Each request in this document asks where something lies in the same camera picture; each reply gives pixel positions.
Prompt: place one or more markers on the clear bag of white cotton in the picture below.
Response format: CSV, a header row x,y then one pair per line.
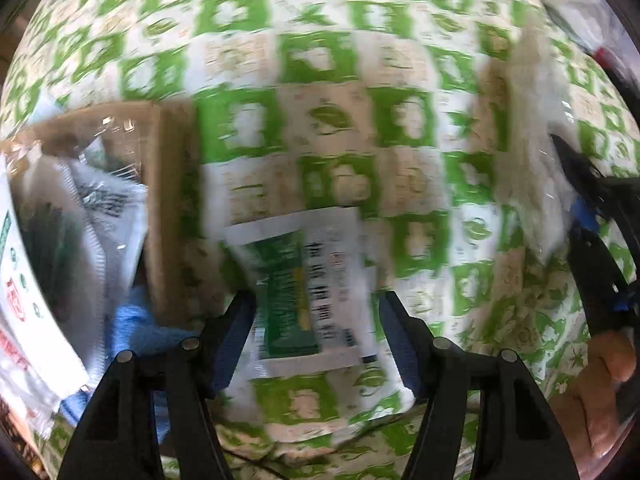
x,y
530,170

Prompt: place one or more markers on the green white printed blanket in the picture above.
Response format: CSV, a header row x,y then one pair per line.
x,y
350,110

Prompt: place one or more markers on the blue cloth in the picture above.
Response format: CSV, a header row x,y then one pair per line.
x,y
145,335

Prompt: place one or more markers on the person's right hand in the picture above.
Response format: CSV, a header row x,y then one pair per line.
x,y
600,390

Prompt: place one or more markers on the white packet black code print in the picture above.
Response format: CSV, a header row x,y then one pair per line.
x,y
110,215

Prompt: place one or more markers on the brown cardboard box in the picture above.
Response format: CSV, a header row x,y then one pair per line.
x,y
172,210

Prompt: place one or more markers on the green white packet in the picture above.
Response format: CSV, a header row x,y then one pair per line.
x,y
305,290

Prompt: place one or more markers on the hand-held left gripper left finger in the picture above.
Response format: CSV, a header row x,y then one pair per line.
x,y
232,340

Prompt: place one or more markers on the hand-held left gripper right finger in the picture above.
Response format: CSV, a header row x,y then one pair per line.
x,y
400,345

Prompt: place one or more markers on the large white printed packet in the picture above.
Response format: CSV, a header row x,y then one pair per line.
x,y
30,320

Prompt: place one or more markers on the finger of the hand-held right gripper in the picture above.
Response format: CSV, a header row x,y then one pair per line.
x,y
597,270
582,180

